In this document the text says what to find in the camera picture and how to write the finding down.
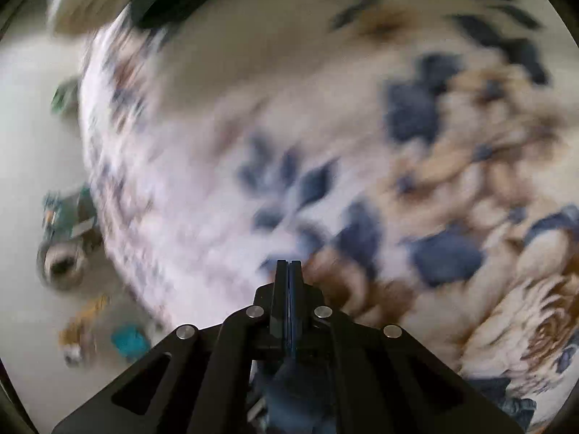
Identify orange and white toy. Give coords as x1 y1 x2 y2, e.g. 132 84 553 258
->
58 295 113 368

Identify floral fleece blanket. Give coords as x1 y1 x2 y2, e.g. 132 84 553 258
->
77 0 579 432

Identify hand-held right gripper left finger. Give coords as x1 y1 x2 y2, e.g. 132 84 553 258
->
52 259 289 434

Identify green metal rack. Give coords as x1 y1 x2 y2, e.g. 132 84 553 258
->
42 184 99 241

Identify green and white packet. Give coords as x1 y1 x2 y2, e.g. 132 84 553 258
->
51 78 83 117

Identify grey round container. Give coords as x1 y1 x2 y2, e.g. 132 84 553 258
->
36 239 91 291

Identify teal toy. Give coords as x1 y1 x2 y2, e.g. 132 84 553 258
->
110 323 151 363

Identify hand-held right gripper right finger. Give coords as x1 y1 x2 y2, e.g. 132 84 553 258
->
288 260 526 434

